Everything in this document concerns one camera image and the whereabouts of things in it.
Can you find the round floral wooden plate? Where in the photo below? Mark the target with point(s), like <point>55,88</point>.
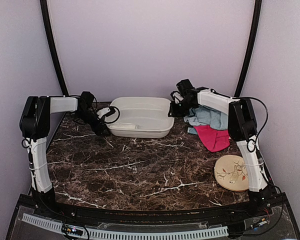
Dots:
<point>230,173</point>

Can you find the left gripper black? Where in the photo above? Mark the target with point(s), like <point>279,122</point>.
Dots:
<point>98,131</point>

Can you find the white slotted cable duct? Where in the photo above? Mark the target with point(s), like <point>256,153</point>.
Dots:
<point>111,231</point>

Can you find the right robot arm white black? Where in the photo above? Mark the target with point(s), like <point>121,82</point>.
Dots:
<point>242,126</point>

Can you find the light blue towel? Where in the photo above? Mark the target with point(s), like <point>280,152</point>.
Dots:
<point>206,116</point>

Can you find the white embroidered towel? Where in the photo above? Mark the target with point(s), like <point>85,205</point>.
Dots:
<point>125,126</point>

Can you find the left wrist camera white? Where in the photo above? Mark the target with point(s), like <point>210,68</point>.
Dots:
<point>105,112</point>

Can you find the pink towel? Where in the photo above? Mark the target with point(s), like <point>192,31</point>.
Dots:
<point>214,140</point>

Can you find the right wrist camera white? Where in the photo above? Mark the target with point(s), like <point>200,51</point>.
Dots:
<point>176,97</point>

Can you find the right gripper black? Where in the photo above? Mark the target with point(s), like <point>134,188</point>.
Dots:
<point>174,113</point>

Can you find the right black frame post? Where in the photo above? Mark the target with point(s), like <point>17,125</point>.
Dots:
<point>249,48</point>

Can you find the white plastic basin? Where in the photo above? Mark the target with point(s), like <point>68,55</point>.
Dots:
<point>149,113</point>

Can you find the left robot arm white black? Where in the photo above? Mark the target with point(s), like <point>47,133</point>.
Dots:
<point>35,123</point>

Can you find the black frame post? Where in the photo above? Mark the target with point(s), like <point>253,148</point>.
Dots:
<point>52,46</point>
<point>249,48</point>

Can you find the left black frame post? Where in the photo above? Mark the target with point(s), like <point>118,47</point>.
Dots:
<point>52,46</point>

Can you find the black front rail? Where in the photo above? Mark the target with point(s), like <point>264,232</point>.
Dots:
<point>228,215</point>

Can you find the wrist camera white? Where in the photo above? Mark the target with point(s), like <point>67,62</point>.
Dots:
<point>176,97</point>
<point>105,112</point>

